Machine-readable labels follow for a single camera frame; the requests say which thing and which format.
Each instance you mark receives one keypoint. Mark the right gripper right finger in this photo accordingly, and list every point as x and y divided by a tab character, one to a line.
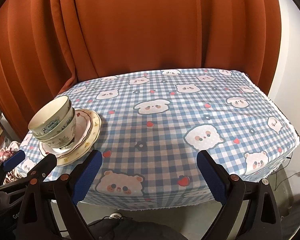
261	219

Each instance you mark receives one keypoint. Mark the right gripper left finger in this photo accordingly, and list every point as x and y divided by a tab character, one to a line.
36	218

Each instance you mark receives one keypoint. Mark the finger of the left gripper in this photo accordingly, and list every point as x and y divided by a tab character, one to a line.
9	164
40	171

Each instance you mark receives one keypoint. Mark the floral bowl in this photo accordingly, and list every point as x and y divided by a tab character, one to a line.
64	137
49	116
48	133

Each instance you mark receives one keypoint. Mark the red-trimmed small plate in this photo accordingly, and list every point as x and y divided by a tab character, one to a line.
80	129

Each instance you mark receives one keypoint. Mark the large round yellow-flower plate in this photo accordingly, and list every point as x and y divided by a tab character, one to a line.
90	132

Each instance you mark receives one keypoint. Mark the pink white cloth bundle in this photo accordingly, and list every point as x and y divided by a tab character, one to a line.
6	153

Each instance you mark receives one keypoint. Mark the white shoe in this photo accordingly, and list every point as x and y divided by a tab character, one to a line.
116	215

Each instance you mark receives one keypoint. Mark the blue checkered cartoon tablecloth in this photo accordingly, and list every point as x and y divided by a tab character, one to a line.
154	123

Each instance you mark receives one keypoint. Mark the orange curtain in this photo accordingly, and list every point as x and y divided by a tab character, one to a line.
47	46

